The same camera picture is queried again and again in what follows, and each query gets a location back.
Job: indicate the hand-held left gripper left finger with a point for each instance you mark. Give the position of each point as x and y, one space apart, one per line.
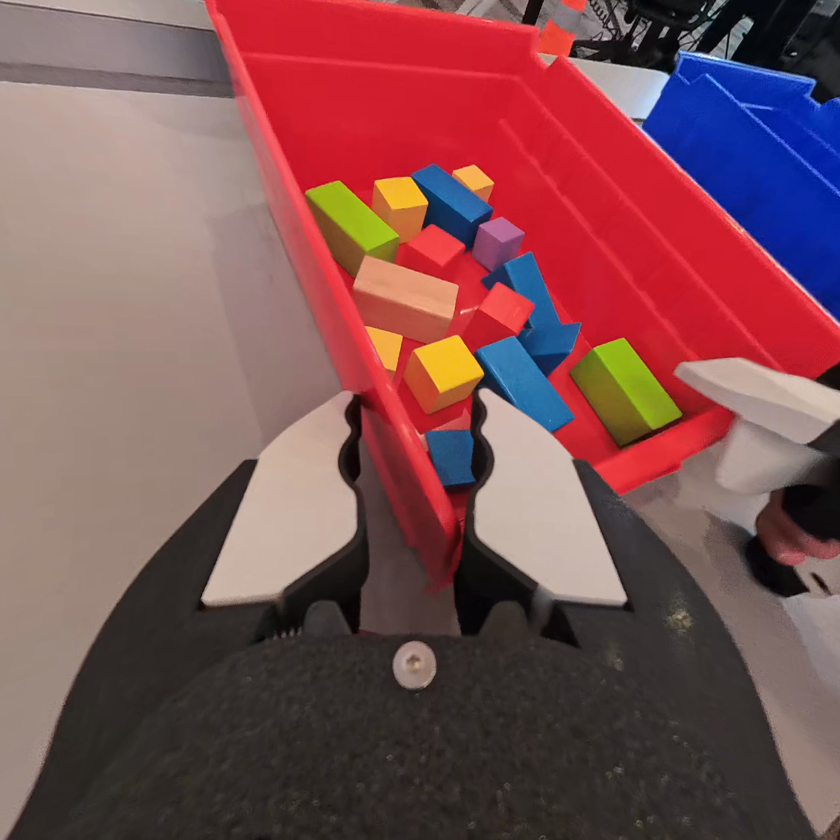
289 519

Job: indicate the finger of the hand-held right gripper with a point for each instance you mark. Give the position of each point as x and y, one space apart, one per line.
761 394

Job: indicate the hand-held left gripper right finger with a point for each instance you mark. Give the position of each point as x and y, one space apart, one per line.
541 519

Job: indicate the blue plastic bin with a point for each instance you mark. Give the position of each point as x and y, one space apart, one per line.
761 158

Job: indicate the red plastic bin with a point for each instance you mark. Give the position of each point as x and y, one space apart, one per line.
630 197

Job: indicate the pile of coloured wooden blocks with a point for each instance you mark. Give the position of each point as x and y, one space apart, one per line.
407 295

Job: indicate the grey desk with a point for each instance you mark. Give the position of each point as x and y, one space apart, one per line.
118 302

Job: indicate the person's right hand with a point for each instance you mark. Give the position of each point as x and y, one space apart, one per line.
801 538

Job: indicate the red floor object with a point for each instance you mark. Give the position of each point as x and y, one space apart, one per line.
558 29

